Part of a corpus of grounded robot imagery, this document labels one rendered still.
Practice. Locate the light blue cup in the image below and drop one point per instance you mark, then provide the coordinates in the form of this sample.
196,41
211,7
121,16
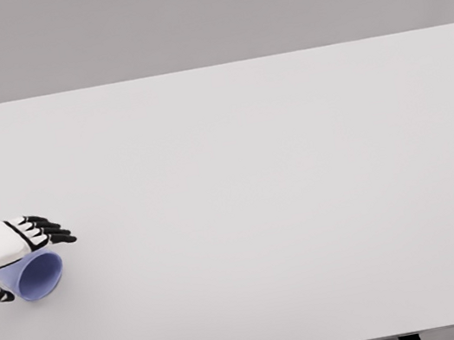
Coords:
36,274

